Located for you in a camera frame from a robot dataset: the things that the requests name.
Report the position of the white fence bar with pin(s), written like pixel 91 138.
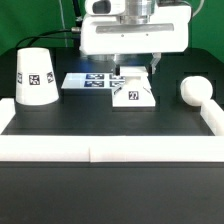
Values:
pixel 213 115
pixel 111 149
pixel 7 112

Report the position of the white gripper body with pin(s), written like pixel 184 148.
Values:
pixel 128 29

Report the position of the white lamp base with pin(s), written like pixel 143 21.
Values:
pixel 136 89

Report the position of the white front fence bar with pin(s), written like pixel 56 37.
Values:
pixel 111 149

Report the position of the white lamp shade cone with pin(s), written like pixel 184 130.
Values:
pixel 35 79

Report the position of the white lamp bulb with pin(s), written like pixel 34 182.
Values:
pixel 195 90

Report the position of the white left fence bar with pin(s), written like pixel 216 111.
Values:
pixel 7 112

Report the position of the white marker tag plate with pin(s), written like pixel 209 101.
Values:
pixel 91 81

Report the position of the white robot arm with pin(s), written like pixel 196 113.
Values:
pixel 112 27

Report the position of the white right fence bar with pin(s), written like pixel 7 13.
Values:
pixel 213 115

